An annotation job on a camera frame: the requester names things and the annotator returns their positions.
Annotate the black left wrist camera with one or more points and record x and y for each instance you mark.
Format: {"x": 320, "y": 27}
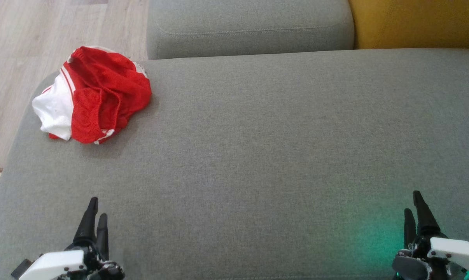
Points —
{"x": 21, "y": 268}

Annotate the large grey sofa seat cushion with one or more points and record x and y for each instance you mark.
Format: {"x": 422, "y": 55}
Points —
{"x": 258, "y": 155}

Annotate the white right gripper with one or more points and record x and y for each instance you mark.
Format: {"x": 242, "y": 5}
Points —
{"x": 452, "y": 252}

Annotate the yellow sofa back cushion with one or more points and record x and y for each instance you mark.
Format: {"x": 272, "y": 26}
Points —
{"x": 413, "y": 23}

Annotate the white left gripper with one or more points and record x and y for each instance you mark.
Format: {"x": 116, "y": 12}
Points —
{"x": 59, "y": 265}

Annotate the red white basketball jersey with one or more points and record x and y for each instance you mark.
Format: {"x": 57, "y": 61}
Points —
{"x": 53, "y": 107}

